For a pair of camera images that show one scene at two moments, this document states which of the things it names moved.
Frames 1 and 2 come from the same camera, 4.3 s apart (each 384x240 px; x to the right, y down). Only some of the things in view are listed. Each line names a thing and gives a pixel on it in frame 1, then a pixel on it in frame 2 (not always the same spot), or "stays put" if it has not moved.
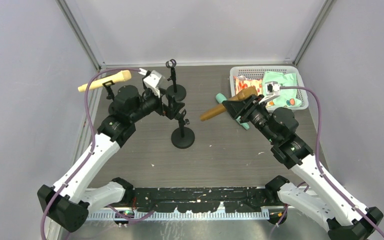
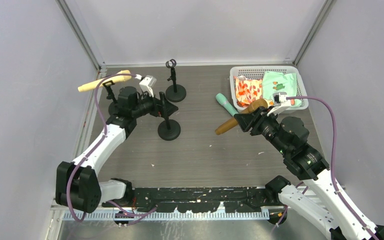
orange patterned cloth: (240, 84) stays put
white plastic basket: (257, 72) stays put
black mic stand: (176, 91) stays put
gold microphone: (247, 92) → (254, 105)
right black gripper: (247, 107) → (253, 120)
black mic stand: (183, 137) → (168, 129)
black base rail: (196, 199) stays put
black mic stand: (110, 94) stays put
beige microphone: (123, 76) stays put
